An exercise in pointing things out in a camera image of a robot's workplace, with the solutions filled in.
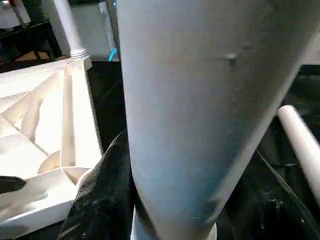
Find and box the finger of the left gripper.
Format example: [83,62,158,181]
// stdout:
[0,176,27,195]

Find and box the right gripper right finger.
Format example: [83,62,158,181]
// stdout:
[219,149,320,240]

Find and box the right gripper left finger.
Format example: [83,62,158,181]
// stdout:
[57,129,137,240]

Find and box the white plastic table top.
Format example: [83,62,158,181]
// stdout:
[0,57,107,240]

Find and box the white plastic table leg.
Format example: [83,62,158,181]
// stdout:
[114,0,320,240]
[276,104,320,203]
[51,0,93,71]

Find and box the black work mat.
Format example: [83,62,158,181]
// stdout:
[0,60,320,240]

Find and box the blue plastic tool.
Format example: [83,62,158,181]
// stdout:
[106,46,120,63]

